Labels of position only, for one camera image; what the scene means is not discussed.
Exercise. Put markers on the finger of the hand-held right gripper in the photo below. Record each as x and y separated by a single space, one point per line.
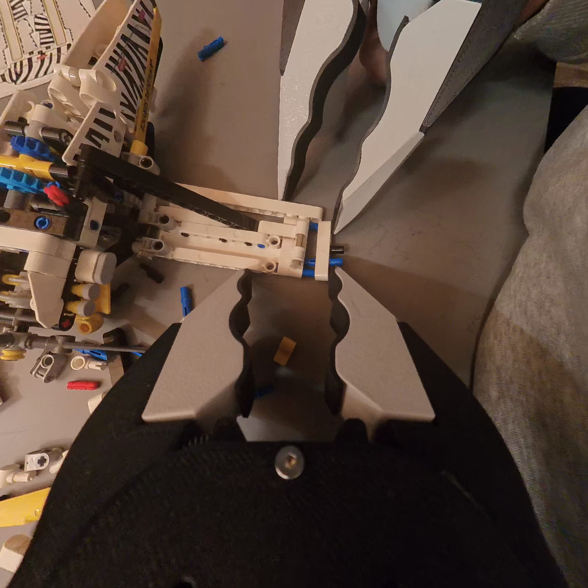
413 82
303 92

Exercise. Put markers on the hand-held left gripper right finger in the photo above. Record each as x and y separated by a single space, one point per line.
381 367

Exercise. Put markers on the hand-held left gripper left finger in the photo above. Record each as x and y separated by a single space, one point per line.
197 367

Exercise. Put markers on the zebra striped lego helicopter model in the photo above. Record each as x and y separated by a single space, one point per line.
220 246

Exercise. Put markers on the short white lego beam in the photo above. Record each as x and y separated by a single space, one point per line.
324 252

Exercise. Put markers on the small yellow lego connector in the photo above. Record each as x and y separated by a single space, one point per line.
285 350

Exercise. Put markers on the white lego pin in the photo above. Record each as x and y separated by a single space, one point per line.
87 364

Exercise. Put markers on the red lego pin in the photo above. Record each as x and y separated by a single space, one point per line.
82 385

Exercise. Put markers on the white grey lego connector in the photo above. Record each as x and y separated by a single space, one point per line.
36 461

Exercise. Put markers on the yellow curved lego panel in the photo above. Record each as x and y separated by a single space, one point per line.
23 507

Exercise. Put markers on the white lego piece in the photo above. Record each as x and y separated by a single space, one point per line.
13 549

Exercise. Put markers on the person's right hand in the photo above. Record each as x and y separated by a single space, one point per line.
374 50

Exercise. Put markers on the zebra print sticker sheet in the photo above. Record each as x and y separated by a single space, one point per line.
32 41

